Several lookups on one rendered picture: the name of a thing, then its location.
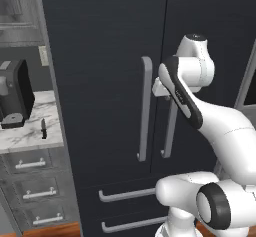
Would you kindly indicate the grey counter drawer front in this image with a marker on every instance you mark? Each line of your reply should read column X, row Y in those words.
column 36, row 184
column 28, row 156
column 45, row 209

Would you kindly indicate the white wall outlet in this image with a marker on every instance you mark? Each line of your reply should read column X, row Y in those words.
column 43, row 55

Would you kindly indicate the grey fridge side panel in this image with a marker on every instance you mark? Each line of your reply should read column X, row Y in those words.
column 58, row 107

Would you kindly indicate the grey wall cupboard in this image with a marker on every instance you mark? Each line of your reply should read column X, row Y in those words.
column 18, row 11

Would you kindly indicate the dark fridge freezer drawer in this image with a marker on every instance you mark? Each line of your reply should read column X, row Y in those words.
column 93, row 232
column 133, row 207

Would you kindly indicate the black butter knife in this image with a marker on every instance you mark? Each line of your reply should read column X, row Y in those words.
column 43, row 129

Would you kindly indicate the black coffee machine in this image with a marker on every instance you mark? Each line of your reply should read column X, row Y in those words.
column 18, row 87

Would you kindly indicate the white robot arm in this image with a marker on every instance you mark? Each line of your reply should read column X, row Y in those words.
column 226, row 137

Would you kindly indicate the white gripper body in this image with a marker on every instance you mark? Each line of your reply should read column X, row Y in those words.
column 160, row 88

